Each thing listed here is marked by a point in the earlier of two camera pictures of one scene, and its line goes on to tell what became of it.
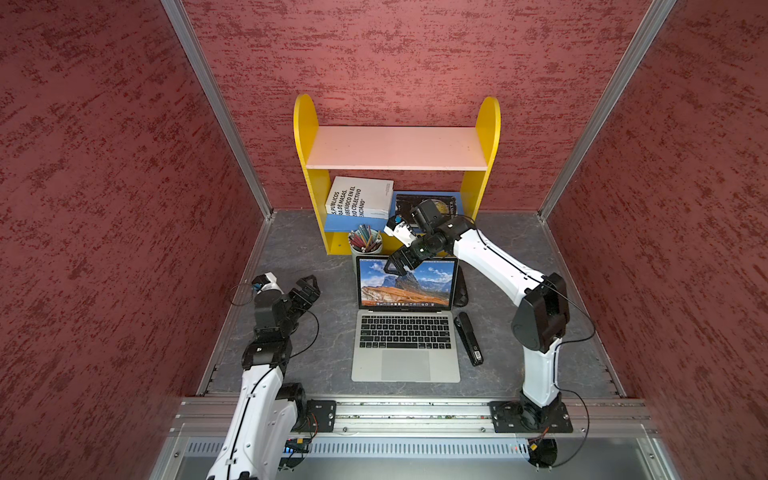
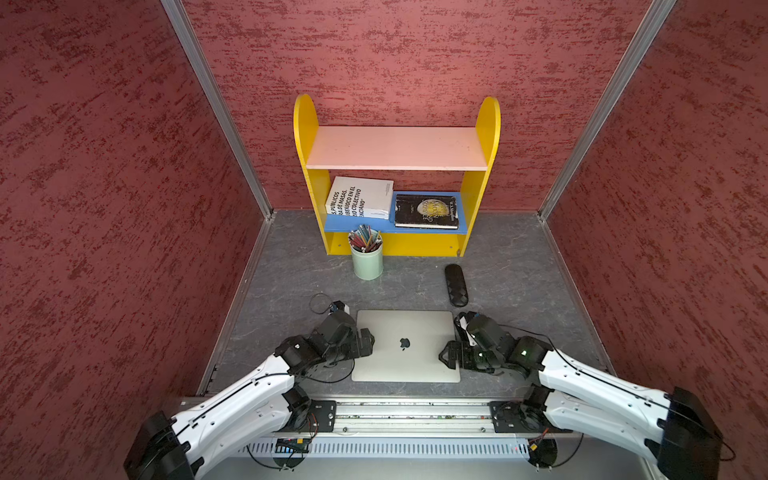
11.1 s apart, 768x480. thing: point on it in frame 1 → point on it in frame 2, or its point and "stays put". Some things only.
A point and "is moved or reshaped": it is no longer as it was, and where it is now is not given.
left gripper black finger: (311, 282) → (367, 341)
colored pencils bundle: (365, 238) stays put
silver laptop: (406, 330) is moved or reshaped
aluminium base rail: (596, 418) stays put
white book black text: (360, 197) stays put
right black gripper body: (424, 244) → (476, 358)
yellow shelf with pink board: (402, 182) stays put
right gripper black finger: (394, 268) → (451, 354)
